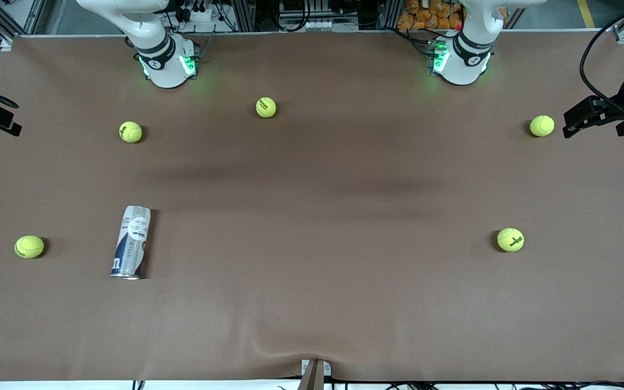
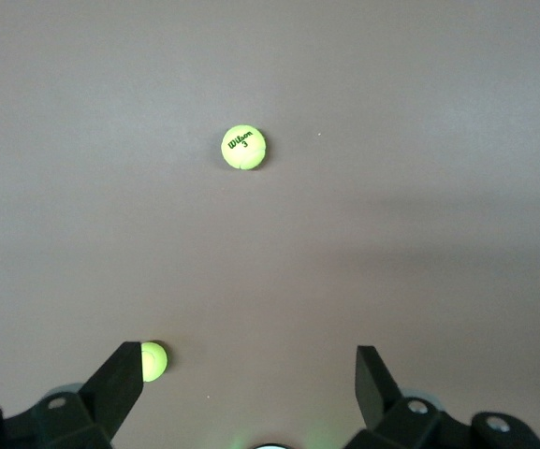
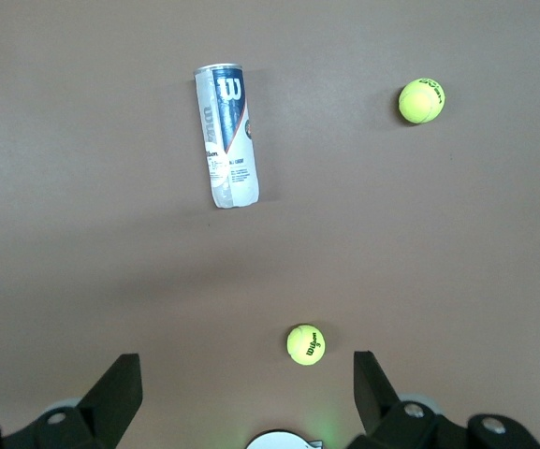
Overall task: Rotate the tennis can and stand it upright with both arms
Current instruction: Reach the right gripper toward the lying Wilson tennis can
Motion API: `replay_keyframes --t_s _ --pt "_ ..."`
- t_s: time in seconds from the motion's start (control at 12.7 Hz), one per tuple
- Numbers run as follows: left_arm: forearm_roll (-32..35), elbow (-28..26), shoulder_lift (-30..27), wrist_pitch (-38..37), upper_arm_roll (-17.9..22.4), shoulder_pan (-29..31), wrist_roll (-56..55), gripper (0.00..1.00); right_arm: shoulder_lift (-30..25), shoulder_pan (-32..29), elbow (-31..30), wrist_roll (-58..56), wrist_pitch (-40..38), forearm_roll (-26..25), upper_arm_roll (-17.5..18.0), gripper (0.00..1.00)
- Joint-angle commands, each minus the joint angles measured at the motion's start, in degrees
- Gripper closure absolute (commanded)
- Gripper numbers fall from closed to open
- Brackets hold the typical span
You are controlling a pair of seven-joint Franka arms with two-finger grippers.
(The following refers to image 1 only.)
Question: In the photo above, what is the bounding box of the white blue tennis ball can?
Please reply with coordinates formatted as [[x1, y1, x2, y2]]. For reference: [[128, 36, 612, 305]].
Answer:
[[110, 205, 152, 280]]

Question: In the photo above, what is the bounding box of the orange packaged goods pile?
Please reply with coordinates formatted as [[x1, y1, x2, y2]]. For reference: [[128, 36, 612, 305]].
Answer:
[[397, 0, 464, 31]]

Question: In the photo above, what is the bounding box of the white power strip with plugs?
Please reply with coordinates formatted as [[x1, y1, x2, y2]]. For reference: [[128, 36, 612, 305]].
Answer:
[[178, 0, 216, 23]]

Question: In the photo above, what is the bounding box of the white long power strip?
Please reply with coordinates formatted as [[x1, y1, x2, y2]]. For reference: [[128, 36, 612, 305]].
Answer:
[[297, 19, 346, 31]]

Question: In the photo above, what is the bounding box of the brown table mat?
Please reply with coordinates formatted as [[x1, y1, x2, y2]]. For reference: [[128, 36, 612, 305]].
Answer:
[[0, 31, 624, 382]]

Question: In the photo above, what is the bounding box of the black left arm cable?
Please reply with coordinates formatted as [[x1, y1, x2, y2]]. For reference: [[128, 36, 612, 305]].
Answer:
[[579, 4, 624, 106]]

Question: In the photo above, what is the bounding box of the grey table edge bracket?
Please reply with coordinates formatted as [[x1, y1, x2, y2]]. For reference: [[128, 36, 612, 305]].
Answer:
[[297, 359, 332, 390]]

